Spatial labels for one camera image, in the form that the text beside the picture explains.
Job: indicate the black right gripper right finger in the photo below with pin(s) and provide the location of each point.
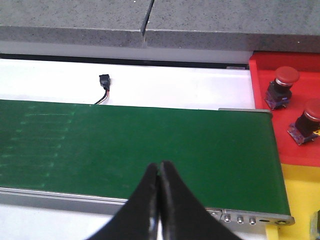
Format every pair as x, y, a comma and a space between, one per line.
183, 217

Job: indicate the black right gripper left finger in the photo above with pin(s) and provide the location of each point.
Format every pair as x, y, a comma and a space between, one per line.
138, 218

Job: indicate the red mushroom push button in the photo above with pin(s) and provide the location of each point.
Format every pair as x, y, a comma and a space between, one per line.
278, 94

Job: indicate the green conveyor belt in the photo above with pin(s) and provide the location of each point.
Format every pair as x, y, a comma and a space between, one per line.
150, 150

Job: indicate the yellow plastic tray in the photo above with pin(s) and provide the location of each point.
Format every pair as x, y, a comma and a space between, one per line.
303, 192

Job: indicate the white conveyor side panel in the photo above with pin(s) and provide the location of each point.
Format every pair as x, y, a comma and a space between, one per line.
131, 85

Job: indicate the red object at edge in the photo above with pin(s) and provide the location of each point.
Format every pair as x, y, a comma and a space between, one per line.
263, 65

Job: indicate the grey stone countertop slab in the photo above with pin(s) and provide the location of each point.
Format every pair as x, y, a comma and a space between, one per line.
110, 23

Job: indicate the white cabinet panel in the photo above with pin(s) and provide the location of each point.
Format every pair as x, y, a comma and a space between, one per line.
126, 53

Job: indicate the black sensor with cable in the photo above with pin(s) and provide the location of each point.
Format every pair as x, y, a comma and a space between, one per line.
105, 83

